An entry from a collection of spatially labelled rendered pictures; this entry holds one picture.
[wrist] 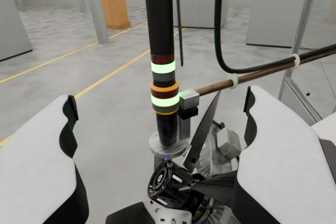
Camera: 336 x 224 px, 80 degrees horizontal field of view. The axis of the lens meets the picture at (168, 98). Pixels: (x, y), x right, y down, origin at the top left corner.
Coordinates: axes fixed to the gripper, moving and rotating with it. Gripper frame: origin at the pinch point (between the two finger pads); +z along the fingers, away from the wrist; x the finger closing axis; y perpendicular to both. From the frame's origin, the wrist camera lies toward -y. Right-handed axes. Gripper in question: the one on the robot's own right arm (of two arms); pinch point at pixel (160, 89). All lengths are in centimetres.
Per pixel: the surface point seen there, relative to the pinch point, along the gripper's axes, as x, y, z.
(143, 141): -33, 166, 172
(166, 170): -1.2, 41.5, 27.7
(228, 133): 24, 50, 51
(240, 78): 13.8, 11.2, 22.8
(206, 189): 7.1, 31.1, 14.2
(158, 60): -0.7, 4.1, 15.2
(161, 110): -0.7, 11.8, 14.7
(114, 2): -182, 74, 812
